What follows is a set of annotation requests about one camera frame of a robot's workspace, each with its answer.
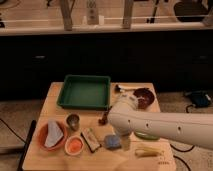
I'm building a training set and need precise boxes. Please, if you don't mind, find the blue sponge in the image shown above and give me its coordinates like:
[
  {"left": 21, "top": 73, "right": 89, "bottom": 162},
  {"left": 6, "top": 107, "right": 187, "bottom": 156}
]
[{"left": 104, "top": 135, "right": 121, "bottom": 149}]

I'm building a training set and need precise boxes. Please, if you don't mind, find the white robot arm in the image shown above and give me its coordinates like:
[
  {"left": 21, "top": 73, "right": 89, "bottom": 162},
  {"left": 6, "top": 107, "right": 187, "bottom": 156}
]
[{"left": 108, "top": 93, "right": 213, "bottom": 150}]

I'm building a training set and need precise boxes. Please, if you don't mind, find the green plastic tray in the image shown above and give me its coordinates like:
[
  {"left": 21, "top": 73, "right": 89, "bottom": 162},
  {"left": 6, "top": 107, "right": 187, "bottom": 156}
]
[{"left": 57, "top": 75, "right": 111, "bottom": 110}]

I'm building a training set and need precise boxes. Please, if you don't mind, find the green cucumber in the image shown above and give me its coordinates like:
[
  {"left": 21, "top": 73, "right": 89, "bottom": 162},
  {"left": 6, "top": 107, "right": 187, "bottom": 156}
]
[{"left": 134, "top": 132, "right": 160, "bottom": 141}]

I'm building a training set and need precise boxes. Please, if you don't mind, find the red grape bunch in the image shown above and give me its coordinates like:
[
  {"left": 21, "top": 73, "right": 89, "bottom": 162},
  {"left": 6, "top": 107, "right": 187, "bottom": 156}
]
[{"left": 98, "top": 108, "right": 111, "bottom": 125}]

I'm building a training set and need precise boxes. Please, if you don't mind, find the wooden block eraser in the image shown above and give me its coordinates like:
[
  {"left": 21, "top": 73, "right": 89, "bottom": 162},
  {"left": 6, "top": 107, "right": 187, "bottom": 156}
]
[{"left": 81, "top": 128, "right": 101, "bottom": 153}]

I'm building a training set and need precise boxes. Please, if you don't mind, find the dark red bowl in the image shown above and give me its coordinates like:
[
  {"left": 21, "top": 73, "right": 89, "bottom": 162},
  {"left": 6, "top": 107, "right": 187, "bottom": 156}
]
[{"left": 133, "top": 88, "right": 155, "bottom": 109}]

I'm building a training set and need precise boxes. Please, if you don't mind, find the small white orange bowl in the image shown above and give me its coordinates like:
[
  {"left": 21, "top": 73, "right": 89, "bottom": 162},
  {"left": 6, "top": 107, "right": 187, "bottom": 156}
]
[{"left": 65, "top": 136, "right": 84, "bottom": 156}]

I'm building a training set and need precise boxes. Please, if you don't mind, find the small metal cup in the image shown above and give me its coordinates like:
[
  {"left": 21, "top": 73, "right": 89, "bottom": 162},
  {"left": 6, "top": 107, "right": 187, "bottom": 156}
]
[{"left": 66, "top": 114, "right": 80, "bottom": 131}]

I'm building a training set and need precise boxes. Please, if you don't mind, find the grey folded cloth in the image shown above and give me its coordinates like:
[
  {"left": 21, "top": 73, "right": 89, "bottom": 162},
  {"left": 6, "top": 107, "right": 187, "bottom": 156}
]
[{"left": 44, "top": 120, "right": 63, "bottom": 148}]

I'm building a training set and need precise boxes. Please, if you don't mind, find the blue black floor device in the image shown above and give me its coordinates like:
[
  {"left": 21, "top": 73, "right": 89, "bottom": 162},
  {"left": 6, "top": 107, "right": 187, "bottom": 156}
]
[{"left": 185, "top": 91, "right": 211, "bottom": 108}]

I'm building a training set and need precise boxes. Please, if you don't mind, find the black bar left of table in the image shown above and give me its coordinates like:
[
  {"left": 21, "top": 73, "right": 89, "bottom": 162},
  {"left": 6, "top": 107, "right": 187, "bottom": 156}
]
[{"left": 17, "top": 120, "right": 37, "bottom": 171}]

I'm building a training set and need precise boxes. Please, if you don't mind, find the black floor cable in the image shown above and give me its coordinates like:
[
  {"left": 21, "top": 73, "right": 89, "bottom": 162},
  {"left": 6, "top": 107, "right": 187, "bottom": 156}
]
[{"left": 169, "top": 143, "right": 196, "bottom": 154}]

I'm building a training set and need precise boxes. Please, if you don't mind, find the white handled brush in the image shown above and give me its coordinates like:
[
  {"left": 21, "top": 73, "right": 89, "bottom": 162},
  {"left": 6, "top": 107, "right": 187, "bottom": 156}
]
[{"left": 115, "top": 84, "right": 141, "bottom": 92}]

